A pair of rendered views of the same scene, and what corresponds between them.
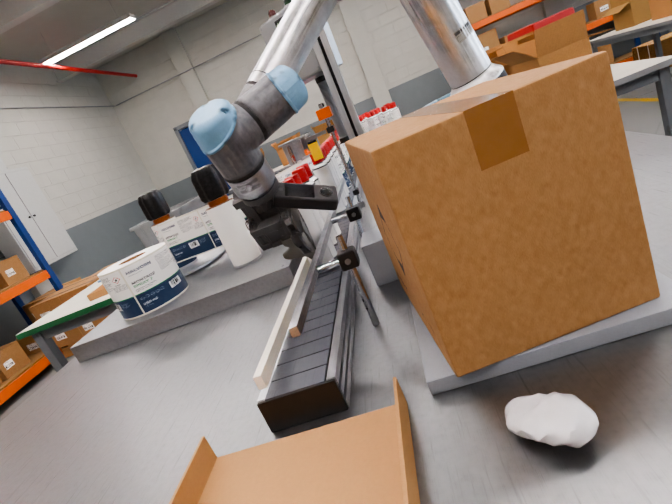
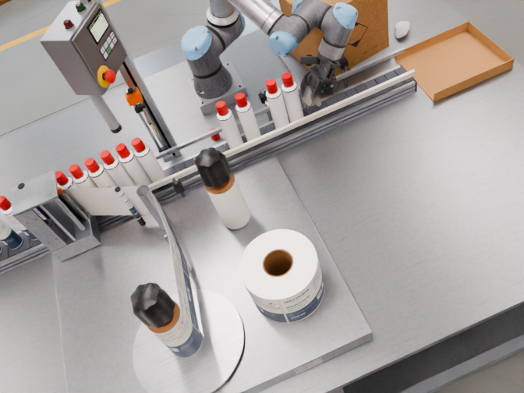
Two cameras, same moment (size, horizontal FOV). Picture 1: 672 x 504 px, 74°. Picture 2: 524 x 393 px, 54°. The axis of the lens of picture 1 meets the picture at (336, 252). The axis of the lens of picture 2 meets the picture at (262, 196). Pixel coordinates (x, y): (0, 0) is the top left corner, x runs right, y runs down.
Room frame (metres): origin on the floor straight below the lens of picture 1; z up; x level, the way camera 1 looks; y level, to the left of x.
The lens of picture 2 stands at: (1.44, 1.20, 2.14)
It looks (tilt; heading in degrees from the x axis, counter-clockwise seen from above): 51 degrees down; 255
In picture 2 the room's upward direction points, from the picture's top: 21 degrees counter-clockwise
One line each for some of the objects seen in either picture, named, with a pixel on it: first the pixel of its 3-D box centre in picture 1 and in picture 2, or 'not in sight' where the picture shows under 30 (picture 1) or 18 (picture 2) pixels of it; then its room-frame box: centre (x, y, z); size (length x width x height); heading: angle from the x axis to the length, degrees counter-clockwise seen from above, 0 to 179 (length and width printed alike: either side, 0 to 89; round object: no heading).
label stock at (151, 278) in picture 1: (144, 280); (283, 276); (1.29, 0.55, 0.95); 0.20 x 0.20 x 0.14
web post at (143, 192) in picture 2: not in sight; (154, 208); (1.48, 0.12, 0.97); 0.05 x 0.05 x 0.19
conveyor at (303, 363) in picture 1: (339, 227); (192, 171); (1.30, -0.04, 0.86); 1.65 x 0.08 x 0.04; 169
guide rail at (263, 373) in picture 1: (311, 248); (270, 136); (1.03, 0.05, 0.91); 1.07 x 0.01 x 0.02; 169
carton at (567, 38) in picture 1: (550, 61); not in sight; (2.46, -1.49, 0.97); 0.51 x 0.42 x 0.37; 84
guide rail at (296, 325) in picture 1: (331, 218); (260, 111); (1.01, -0.02, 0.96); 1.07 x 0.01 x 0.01; 169
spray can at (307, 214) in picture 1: (305, 225); (292, 99); (0.91, 0.04, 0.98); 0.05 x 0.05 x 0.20
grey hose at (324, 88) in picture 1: (333, 109); (101, 105); (1.45, -0.17, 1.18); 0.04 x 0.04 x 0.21
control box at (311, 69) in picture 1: (300, 45); (87, 48); (1.40, -0.14, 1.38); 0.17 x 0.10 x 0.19; 44
